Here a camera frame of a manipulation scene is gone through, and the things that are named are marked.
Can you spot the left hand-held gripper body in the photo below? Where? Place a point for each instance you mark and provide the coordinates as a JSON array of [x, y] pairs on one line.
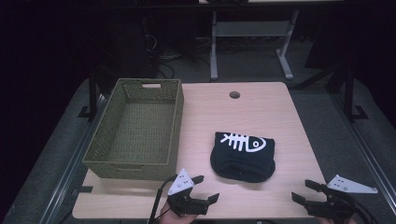
[[183, 193]]

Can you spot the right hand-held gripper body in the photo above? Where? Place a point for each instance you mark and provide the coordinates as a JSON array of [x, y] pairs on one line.
[[337, 200]]

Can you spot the black fishbone-print shirt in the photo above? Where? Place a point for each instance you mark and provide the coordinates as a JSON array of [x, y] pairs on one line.
[[243, 163]]

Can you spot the green woven basket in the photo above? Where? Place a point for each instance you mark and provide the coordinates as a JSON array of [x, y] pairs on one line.
[[141, 130]]

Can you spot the person's right hand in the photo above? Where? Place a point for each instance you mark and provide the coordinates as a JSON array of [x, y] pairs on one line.
[[337, 221]]

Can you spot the person's left hand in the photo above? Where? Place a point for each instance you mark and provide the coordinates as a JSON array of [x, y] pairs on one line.
[[176, 217]]

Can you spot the black metal stand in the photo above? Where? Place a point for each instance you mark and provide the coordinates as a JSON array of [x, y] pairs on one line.
[[91, 93], [350, 93]]

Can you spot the aluminium rail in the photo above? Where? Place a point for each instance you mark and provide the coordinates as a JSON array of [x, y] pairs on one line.
[[73, 165], [365, 149]]

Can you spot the grey metal desk frame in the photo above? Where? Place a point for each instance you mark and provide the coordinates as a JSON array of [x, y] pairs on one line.
[[249, 37]]

